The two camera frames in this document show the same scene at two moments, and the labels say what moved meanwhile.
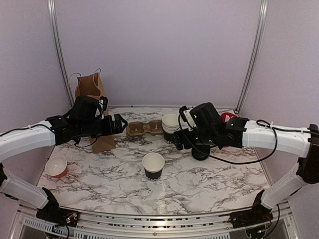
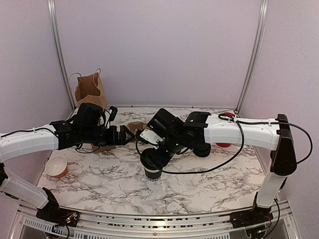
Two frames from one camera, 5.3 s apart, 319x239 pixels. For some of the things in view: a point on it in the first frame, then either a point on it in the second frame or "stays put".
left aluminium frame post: (51, 9) stays put
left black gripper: (118, 128) to (114, 140)
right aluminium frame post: (263, 9) stays put
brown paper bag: (91, 85) stays put
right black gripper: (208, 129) to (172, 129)
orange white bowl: (56, 166) stays put
